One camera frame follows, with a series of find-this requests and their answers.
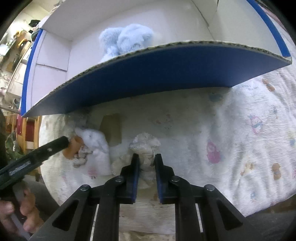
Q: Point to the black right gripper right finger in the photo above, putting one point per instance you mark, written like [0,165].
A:
[201,213]

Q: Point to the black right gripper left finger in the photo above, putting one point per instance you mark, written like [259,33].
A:
[92,213]

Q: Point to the white blue cardboard box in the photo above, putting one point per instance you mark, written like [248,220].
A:
[196,44]

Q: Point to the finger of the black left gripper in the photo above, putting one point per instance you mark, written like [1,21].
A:
[15,171]

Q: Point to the orange brown soft toy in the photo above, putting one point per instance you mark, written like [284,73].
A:
[73,148]

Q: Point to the light blue plush toy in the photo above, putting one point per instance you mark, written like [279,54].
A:
[122,40]

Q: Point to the yellow wooden chair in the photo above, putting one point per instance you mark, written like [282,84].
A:
[26,129]

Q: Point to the person's left hand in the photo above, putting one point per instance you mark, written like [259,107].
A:
[27,208]

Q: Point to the patterned white bed blanket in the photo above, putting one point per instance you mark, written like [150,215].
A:
[241,140]

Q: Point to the white plush toy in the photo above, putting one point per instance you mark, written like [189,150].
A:
[93,158]

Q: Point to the beige scrunchie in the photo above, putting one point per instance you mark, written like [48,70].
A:
[146,146]

